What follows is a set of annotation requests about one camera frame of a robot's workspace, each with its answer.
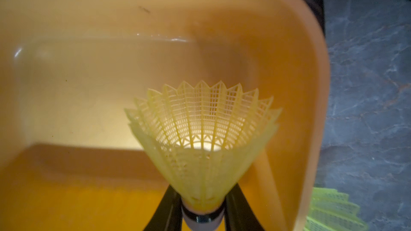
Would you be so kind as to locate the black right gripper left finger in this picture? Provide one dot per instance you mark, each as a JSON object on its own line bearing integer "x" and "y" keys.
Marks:
{"x": 168, "y": 215}

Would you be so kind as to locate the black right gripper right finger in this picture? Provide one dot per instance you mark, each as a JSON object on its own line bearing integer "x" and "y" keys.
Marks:
{"x": 238, "y": 213}

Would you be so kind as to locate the yellow shuttlecock two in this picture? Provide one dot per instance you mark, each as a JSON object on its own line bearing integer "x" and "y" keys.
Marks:
{"x": 203, "y": 139}

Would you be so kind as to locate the yellow shuttlecock one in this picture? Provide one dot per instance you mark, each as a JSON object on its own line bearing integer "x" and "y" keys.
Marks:
{"x": 331, "y": 210}

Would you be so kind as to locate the yellow plastic storage box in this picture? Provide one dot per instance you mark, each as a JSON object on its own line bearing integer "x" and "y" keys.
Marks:
{"x": 70, "y": 69}

